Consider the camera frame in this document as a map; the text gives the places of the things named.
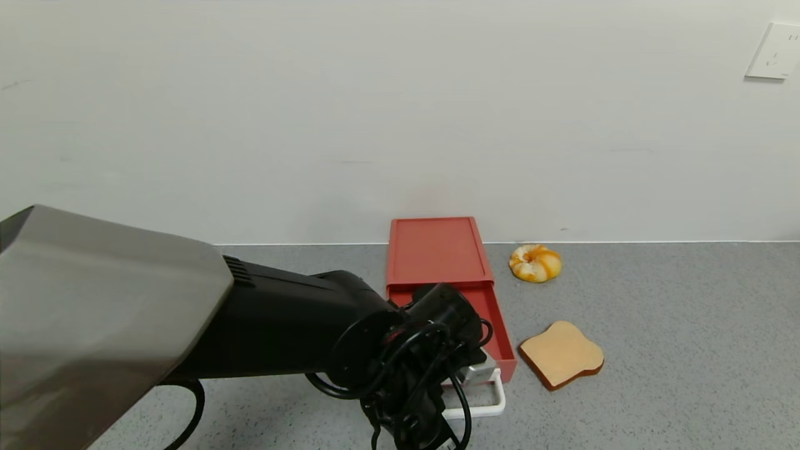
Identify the white wall socket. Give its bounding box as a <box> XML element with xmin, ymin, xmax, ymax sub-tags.
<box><xmin>744</xmin><ymin>22</ymin><xmax>800</xmax><ymax>80</ymax></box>

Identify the orange striped bagel bread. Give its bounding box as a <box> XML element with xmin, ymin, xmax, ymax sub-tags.
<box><xmin>508</xmin><ymin>244</ymin><xmax>562</xmax><ymax>284</ymax></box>

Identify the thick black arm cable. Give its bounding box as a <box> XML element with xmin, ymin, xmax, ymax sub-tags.
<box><xmin>159</xmin><ymin>378</ymin><xmax>207</xmax><ymax>450</ymax></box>

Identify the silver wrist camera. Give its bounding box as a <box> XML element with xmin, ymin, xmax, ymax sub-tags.
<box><xmin>456</xmin><ymin>355</ymin><xmax>498</xmax><ymax>386</ymax></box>

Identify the red drawer with white handle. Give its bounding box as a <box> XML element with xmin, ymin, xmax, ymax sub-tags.
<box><xmin>387</xmin><ymin>282</ymin><xmax>519</xmax><ymax>420</ymax></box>

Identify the black wrist cable bundle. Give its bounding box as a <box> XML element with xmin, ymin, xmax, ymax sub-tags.
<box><xmin>305</xmin><ymin>319</ymin><xmax>494</xmax><ymax>450</ymax></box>

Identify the toast bread slice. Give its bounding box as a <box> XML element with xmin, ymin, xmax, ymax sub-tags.
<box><xmin>517</xmin><ymin>321</ymin><xmax>605</xmax><ymax>391</ymax></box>

